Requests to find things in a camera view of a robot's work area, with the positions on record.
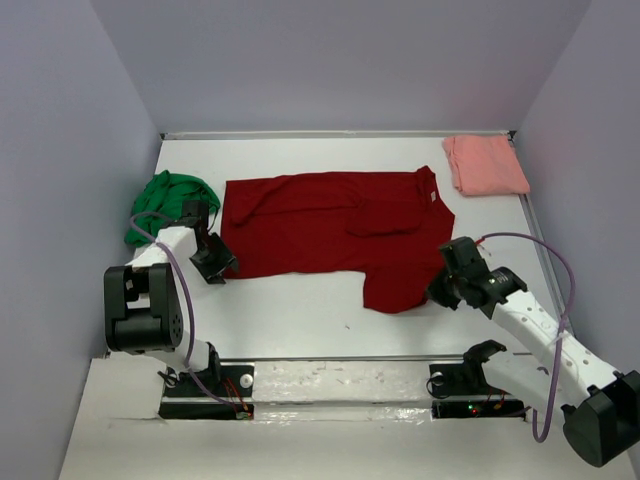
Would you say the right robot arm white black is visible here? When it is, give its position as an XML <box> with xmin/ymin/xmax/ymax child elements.
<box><xmin>426</xmin><ymin>237</ymin><xmax>639</xmax><ymax>467</ymax></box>

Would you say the green t shirt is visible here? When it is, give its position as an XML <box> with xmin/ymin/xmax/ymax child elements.
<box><xmin>130</xmin><ymin>170</ymin><xmax>221</xmax><ymax>237</ymax></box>

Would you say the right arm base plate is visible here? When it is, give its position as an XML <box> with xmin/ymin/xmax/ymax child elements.
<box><xmin>425</xmin><ymin>363</ymin><xmax>528</xmax><ymax>420</ymax></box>

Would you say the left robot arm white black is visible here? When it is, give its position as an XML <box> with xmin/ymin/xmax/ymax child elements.
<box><xmin>103</xmin><ymin>200</ymin><xmax>239</xmax><ymax>406</ymax></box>

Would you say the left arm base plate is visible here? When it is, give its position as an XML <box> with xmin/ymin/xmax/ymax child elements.
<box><xmin>157</xmin><ymin>362</ymin><xmax>255</xmax><ymax>421</ymax></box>

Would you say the red t shirt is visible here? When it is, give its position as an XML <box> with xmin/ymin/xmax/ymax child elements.
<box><xmin>221</xmin><ymin>166</ymin><xmax>455</xmax><ymax>314</ymax></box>

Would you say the pink folded t shirt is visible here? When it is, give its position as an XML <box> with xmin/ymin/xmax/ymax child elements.
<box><xmin>442</xmin><ymin>135</ymin><xmax>530</xmax><ymax>197</ymax></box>

